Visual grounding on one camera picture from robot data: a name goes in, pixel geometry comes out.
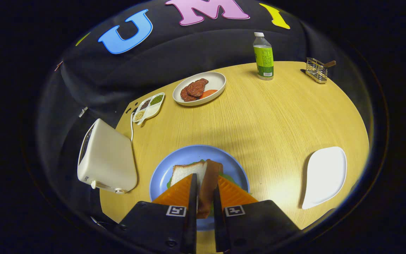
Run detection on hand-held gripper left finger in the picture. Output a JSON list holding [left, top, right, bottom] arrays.
[[114, 173, 198, 254]]

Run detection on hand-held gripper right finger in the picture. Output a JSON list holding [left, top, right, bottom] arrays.
[[212, 175, 301, 254]]

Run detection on toasted bread slice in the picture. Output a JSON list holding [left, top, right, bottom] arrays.
[[170, 159, 223, 219]]

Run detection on green lettuce leaf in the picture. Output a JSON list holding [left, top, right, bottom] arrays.
[[166, 159, 252, 217]]

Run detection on blue round plate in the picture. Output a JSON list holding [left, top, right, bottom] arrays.
[[149, 145, 250, 231]]

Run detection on white toaster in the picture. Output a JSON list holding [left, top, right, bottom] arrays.
[[77, 118, 137, 194]]

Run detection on white divided dish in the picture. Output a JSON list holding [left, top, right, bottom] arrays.
[[133, 92, 165, 126]]

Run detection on white leaf-shaped plate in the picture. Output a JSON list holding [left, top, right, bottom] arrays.
[[302, 146, 347, 210]]

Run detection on brown meat patty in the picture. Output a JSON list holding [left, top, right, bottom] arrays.
[[186, 78, 209, 98], [180, 85, 198, 102]]

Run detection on white round plate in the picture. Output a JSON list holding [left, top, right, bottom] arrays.
[[172, 72, 227, 107]]

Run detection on green label plastic bottle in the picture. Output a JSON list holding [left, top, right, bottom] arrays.
[[253, 32, 274, 81]]

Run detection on metal wire holder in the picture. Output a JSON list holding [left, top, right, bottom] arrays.
[[305, 58, 328, 84]]

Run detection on brown handled utensil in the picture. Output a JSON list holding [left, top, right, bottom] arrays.
[[300, 60, 337, 74]]

